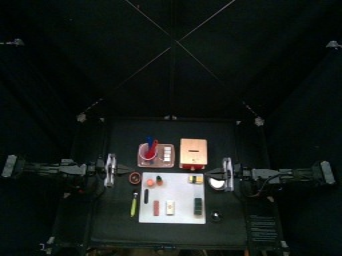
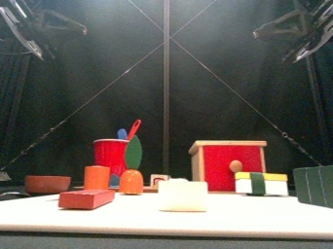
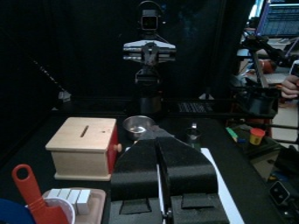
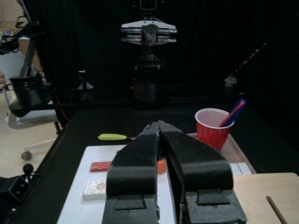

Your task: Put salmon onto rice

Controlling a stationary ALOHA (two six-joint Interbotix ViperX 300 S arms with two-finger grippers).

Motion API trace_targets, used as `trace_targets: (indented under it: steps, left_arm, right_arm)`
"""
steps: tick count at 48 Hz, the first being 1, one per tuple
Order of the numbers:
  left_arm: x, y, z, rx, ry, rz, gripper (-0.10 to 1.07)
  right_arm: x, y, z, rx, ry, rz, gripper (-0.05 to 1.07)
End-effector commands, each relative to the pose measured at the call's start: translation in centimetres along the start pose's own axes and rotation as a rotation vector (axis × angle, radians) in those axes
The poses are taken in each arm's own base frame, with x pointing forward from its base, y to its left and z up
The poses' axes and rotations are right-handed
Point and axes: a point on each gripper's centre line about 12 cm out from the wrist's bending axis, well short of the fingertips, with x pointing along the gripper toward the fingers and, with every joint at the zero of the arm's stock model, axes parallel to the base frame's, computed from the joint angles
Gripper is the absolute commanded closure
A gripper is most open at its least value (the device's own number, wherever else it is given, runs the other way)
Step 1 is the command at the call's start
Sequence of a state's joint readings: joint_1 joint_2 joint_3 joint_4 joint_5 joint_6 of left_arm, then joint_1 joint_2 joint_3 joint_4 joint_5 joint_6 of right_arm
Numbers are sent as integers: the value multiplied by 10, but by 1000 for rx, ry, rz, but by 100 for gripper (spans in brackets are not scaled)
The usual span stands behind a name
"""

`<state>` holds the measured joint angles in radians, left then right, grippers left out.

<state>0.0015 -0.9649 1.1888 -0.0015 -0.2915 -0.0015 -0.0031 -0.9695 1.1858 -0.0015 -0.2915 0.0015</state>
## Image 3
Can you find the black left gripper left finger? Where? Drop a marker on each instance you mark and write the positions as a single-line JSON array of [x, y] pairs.
[[133, 175]]

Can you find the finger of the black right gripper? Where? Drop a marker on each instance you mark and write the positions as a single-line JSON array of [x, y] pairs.
[[146, 54], [154, 54]]

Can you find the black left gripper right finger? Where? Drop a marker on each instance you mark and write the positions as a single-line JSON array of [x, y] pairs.
[[191, 175]]

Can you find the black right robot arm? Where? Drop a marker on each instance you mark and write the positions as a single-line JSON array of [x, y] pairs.
[[147, 93]]

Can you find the white toy rice block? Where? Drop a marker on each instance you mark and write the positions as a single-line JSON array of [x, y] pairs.
[[76, 198]]

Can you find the person's hand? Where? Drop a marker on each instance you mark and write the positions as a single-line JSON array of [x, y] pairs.
[[290, 87]]

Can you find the white cutting board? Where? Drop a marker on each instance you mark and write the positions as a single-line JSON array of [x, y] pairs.
[[223, 186]]

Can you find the beige plastic tray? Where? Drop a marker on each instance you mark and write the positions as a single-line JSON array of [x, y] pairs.
[[97, 207]]

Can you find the wooden box with red side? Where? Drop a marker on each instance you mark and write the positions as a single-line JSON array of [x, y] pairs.
[[81, 145]]

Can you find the small metal cup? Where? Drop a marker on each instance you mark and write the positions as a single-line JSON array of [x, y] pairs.
[[136, 125]]

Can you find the green plastic toy piece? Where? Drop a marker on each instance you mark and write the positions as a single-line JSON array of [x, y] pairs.
[[231, 134]]

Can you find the yellow container with red lid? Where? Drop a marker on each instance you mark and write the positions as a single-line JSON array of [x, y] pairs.
[[256, 136]]

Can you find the small black device with screen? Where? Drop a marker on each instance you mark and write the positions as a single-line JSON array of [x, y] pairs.
[[279, 192]]

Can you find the red plastic spatula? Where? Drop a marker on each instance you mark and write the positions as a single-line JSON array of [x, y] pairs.
[[29, 189]]

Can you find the computer monitor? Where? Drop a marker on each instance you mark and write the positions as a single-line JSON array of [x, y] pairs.
[[280, 19]]

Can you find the blue plastic object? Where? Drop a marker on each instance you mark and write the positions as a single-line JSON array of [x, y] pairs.
[[11, 213]]

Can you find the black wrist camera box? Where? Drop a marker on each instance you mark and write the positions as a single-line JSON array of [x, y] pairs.
[[148, 20]]

